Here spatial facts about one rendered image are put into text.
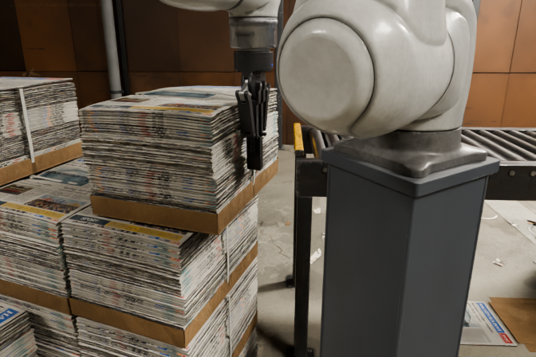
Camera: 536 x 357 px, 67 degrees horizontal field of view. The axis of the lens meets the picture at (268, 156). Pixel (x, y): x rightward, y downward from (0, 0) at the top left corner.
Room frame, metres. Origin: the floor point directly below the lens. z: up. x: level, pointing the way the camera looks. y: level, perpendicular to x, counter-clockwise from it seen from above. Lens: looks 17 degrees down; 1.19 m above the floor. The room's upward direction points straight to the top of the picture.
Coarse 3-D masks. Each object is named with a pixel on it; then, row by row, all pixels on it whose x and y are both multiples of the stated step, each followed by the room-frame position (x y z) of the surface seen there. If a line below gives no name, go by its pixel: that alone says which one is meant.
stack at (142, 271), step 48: (0, 192) 0.90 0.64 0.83; (48, 192) 0.90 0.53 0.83; (0, 240) 0.80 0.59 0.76; (48, 240) 0.75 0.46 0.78; (96, 240) 0.72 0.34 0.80; (144, 240) 0.67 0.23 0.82; (192, 240) 0.69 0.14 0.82; (240, 240) 0.88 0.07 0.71; (48, 288) 0.76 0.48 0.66; (96, 288) 0.72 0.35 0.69; (144, 288) 0.68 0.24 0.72; (192, 288) 0.68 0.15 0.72; (240, 288) 0.89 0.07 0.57; (48, 336) 0.78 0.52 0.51; (96, 336) 0.73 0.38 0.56; (144, 336) 0.68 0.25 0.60; (240, 336) 0.88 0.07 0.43
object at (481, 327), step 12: (468, 312) 1.51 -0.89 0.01; (480, 312) 1.51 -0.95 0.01; (492, 312) 1.51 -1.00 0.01; (468, 324) 1.44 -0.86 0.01; (480, 324) 1.43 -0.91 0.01; (492, 324) 1.43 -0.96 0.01; (468, 336) 1.36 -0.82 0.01; (480, 336) 1.36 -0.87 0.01; (492, 336) 1.36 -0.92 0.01; (504, 336) 1.36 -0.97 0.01
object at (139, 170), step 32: (128, 96) 0.88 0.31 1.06; (96, 128) 0.75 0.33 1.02; (128, 128) 0.73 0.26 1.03; (160, 128) 0.71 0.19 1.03; (192, 128) 0.69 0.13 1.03; (224, 128) 0.72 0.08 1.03; (96, 160) 0.75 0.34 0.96; (128, 160) 0.72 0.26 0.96; (160, 160) 0.70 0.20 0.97; (192, 160) 0.68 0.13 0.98; (224, 160) 0.72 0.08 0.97; (96, 192) 0.76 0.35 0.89; (128, 192) 0.73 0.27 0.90; (160, 192) 0.70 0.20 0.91; (192, 192) 0.68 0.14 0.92; (224, 192) 0.70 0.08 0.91
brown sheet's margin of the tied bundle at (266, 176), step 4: (276, 160) 1.00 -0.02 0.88; (272, 164) 0.97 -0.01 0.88; (276, 164) 1.00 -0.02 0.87; (268, 168) 0.94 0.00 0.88; (272, 168) 0.97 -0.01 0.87; (276, 168) 1.01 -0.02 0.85; (264, 172) 0.91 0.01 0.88; (268, 172) 0.94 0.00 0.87; (272, 172) 0.97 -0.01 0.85; (276, 172) 1.01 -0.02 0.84; (260, 176) 0.89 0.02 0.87; (264, 176) 0.91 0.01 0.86; (268, 176) 0.94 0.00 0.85; (272, 176) 0.98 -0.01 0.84; (260, 180) 0.89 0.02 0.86; (264, 180) 0.91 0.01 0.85; (268, 180) 0.94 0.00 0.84; (260, 184) 0.89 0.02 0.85; (264, 184) 0.92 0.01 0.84; (260, 188) 0.89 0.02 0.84
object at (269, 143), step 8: (160, 88) 1.02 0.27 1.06; (168, 88) 1.02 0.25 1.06; (176, 88) 1.02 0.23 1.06; (184, 88) 1.02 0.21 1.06; (192, 88) 1.01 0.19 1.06; (200, 88) 1.01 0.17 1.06; (208, 88) 1.01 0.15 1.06; (216, 88) 1.00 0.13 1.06; (224, 88) 1.00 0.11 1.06; (232, 88) 1.00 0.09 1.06; (240, 88) 1.00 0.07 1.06; (272, 88) 1.01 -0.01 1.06; (272, 96) 1.00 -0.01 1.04; (272, 104) 0.99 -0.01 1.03; (272, 112) 0.99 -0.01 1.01; (272, 120) 0.99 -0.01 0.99; (272, 128) 0.98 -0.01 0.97; (264, 136) 0.92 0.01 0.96; (272, 136) 0.97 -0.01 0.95; (264, 144) 0.91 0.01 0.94; (272, 144) 0.97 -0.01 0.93; (264, 152) 0.91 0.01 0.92; (272, 152) 0.97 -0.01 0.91; (264, 160) 0.91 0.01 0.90; (272, 160) 0.98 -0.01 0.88; (264, 168) 0.93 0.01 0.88
